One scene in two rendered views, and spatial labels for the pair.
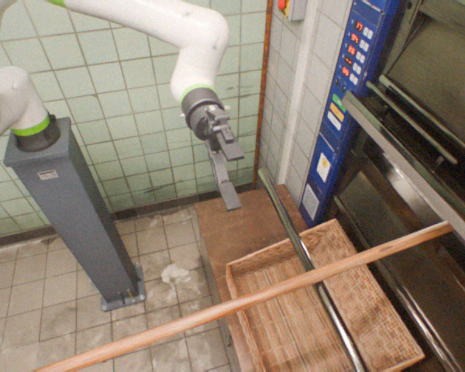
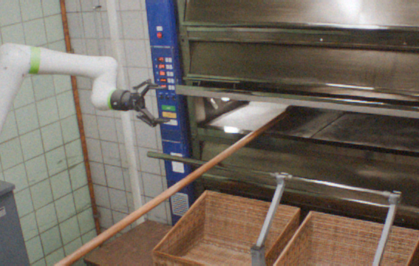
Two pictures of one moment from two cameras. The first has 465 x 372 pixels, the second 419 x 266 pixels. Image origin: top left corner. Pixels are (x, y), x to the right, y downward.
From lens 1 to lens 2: 205 cm
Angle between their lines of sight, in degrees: 42
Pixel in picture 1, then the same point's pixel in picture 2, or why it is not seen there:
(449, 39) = (208, 46)
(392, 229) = (241, 158)
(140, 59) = not seen: outside the picture
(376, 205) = not seen: hidden behind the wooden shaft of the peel
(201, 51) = (111, 73)
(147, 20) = (82, 66)
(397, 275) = (259, 179)
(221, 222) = (117, 256)
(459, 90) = (224, 61)
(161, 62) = (4, 148)
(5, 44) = not seen: outside the picture
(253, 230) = (149, 249)
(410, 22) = (187, 46)
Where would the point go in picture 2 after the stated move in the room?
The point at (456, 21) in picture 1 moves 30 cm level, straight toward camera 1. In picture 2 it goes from (206, 37) to (210, 48)
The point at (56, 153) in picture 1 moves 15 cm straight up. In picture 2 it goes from (8, 187) to (1, 154)
